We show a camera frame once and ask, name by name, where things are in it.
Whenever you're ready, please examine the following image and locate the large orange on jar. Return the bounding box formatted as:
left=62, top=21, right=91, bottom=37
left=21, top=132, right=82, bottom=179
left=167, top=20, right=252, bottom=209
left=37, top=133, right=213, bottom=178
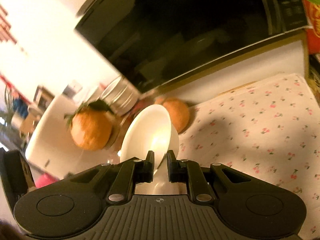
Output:
left=63, top=99, right=113, bottom=151

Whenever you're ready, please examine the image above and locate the framed picture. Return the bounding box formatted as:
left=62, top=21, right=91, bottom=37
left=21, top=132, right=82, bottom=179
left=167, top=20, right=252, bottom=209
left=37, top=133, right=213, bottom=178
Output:
left=33, top=86, right=55, bottom=111

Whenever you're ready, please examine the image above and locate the red gift box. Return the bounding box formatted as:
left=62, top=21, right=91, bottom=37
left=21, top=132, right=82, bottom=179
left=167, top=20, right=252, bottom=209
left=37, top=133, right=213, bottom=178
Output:
left=302, top=0, right=319, bottom=54

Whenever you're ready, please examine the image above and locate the potted green plant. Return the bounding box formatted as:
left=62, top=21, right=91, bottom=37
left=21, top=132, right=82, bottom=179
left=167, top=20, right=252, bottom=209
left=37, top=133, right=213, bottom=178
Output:
left=1, top=85, right=16, bottom=134

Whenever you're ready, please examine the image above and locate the black microwave oven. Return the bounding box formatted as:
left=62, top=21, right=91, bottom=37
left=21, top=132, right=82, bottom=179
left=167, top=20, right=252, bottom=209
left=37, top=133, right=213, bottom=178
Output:
left=76, top=0, right=308, bottom=93

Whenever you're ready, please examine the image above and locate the large white bowl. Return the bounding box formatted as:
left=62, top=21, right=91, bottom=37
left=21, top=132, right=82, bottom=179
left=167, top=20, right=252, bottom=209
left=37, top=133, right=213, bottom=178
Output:
left=135, top=127, right=186, bottom=195

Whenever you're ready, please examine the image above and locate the stack of white containers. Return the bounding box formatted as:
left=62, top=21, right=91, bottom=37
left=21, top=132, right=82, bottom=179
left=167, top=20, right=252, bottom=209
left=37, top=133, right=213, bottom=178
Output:
left=100, top=76, right=140, bottom=116

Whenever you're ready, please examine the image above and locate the red plastic chair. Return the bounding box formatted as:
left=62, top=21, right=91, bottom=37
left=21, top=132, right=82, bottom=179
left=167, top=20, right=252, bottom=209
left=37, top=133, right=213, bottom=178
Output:
left=35, top=173, right=59, bottom=188

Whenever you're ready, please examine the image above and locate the cherry print tablecloth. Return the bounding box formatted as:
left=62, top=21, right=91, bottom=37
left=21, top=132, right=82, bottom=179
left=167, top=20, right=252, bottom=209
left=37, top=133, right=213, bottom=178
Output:
left=178, top=74, right=319, bottom=239

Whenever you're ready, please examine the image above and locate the cream bowl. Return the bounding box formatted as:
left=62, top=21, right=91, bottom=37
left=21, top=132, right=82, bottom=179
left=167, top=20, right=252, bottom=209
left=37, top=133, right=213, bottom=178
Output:
left=120, top=105, right=171, bottom=169

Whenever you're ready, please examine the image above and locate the cream air fryer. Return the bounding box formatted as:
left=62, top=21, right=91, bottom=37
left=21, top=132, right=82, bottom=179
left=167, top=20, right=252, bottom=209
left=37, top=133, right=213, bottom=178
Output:
left=25, top=94, right=121, bottom=179

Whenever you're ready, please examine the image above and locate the large orange on table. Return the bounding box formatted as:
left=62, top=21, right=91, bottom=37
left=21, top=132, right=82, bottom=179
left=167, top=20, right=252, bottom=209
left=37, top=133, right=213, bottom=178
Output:
left=155, top=98, right=190, bottom=133

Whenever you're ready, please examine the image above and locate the glass jar of kumquats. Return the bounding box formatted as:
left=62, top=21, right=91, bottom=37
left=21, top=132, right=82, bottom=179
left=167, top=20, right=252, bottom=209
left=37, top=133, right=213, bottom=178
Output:
left=104, top=112, right=133, bottom=151

